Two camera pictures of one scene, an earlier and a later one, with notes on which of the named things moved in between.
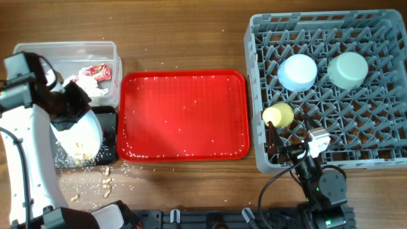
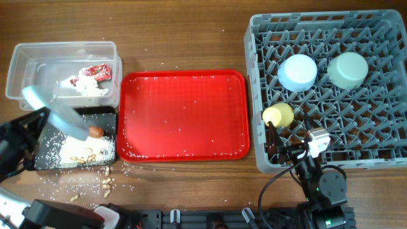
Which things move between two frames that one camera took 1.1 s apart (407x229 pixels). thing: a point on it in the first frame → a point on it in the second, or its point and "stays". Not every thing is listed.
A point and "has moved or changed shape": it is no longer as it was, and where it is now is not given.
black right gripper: (292, 149) stays
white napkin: (86, 83) stays
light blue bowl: (297, 72) stays
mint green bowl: (347, 70) stays
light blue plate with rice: (82, 140) has moved or changed shape
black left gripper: (84, 102) → (13, 134)
